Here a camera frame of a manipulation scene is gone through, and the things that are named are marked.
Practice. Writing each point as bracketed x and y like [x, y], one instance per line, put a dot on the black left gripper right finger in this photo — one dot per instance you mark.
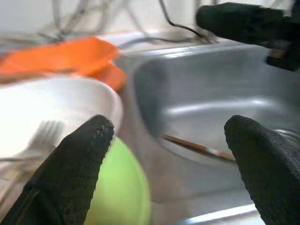
[269, 178]

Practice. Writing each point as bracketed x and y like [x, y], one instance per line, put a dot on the green plate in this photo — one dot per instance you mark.
[122, 182]

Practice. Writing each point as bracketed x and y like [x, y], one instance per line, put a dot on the wooden chopstick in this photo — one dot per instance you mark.
[201, 152]
[187, 145]

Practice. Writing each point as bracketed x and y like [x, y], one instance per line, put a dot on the orange bowl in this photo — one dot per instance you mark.
[58, 54]

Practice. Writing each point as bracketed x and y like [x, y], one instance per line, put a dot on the white bowl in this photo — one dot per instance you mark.
[58, 100]

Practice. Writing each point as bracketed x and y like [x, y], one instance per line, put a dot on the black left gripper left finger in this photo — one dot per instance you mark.
[61, 182]

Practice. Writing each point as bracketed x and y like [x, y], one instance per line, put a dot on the metal fork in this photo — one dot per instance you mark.
[44, 133]

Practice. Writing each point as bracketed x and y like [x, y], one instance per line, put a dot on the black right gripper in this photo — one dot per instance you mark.
[290, 35]

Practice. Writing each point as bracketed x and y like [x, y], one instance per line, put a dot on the stainless steel sink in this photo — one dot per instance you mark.
[199, 93]

